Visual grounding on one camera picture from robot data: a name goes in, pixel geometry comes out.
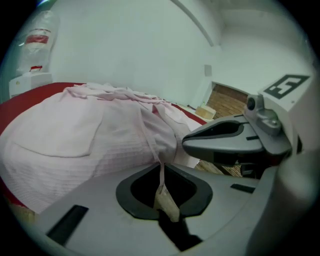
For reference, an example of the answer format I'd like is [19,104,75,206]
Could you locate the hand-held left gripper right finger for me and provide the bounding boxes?
[163,164,261,242]

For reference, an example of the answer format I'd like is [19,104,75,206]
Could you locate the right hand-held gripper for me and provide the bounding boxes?
[181,73,313,180]

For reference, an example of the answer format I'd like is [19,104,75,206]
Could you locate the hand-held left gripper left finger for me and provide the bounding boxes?
[37,163,181,256]

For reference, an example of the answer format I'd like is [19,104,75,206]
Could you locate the pink robe garment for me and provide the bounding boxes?
[0,82,208,223]

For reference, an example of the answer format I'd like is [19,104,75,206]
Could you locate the wooden box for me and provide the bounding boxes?
[195,106,217,120]

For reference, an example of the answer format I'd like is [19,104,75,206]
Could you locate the red covered table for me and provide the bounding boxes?
[0,81,209,210]

